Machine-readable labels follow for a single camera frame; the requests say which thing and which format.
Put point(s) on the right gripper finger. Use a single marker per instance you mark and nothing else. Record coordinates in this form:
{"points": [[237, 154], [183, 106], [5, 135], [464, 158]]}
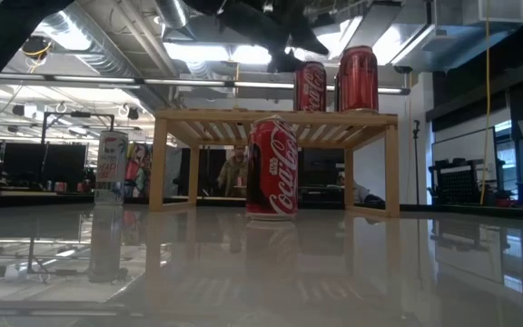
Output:
{"points": [[286, 62], [308, 40]]}

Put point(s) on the red Coca-Cola can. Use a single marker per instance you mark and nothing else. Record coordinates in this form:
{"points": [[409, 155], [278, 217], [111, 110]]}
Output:
{"points": [[273, 168], [310, 88], [358, 79]]}

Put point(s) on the clear bottle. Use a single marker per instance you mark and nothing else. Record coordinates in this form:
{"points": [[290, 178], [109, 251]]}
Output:
{"points": [[111, 163]]}

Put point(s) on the wooden slatted shelf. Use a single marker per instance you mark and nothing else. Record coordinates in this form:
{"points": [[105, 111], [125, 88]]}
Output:
{"points": [[225, 116]]}

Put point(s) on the person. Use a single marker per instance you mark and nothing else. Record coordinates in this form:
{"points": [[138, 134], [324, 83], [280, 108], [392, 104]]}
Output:
{"points": [[233, 175], [359, 193]]}

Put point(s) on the black tripod stand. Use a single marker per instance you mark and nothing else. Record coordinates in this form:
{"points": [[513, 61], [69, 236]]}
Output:
{"points": [[416, 159]]}

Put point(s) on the long ceiling light fixture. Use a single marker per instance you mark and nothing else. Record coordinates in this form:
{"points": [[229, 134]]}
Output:
{"points": [[93, 79]]}

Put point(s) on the colourful poster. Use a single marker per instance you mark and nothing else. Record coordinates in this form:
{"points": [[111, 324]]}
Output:
{"points": [[139, 170]]}

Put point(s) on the glass whiteboard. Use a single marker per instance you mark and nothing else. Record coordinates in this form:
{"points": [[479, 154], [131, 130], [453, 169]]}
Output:
{"points": [[466, 145]]}

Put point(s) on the black pegboard rack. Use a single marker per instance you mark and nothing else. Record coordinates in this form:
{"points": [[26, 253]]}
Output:
{"points": [[459, 184]]}

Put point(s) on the black round ceiling device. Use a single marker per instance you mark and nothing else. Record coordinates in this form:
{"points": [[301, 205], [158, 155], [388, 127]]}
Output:
{"points": [[36, 46]]}

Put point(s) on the black computer monitor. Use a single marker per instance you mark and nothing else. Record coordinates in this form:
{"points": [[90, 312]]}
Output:
{"points": [[23, 161], [66, 163]]}

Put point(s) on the round silver ventilation duct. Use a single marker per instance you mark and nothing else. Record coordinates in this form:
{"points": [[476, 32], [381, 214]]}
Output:
{"points": [[170, 11]]}

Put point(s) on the grey rectangular air duct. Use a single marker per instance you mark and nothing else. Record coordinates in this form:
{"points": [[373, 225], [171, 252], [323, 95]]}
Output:
{"points": [[447, 41]]}

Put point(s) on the large silver ventilation duct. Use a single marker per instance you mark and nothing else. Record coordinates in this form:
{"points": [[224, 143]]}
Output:
{"points": [[89, 45]]}

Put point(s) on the black metal stand frame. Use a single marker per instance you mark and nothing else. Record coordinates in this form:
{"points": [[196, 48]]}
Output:
{"points": [[77, 114]]}

